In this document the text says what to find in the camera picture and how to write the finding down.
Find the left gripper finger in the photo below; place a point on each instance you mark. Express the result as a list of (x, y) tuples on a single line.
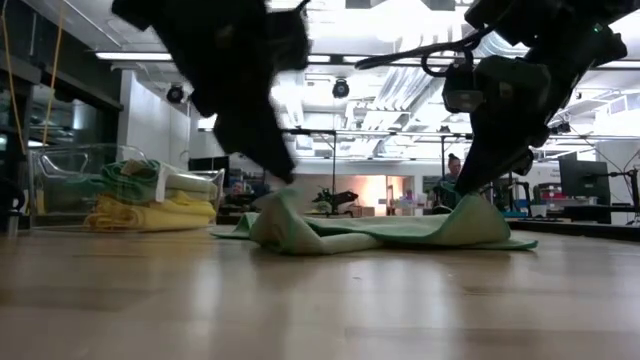
[(247, 142), (275, 145)]

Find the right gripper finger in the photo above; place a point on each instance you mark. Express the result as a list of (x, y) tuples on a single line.
[(505, 162), (477, 170)]

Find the green microfiber towel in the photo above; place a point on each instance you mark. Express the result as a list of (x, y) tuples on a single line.
[(375, 230), (130, 180)]

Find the clear plastic bin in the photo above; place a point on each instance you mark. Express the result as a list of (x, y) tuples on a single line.
[(60, 165)]

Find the black background robot arm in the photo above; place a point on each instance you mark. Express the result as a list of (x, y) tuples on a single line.
[(335, 199)]

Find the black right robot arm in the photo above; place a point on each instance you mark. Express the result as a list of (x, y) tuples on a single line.
[(550, 15)]

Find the person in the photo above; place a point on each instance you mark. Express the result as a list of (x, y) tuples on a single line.
[(452, 170), (237, 189)]

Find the black computer monitor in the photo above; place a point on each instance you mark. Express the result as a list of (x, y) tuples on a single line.
[(582, 180)]

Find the brown cardboard box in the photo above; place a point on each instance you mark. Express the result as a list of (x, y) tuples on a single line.
[(362, 211)]

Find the black ceiling camera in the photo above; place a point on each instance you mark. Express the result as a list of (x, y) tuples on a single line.
[(340, 89), (175, 94)]

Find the black background workstation frame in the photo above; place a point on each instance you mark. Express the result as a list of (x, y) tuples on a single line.
[(334, 165)]

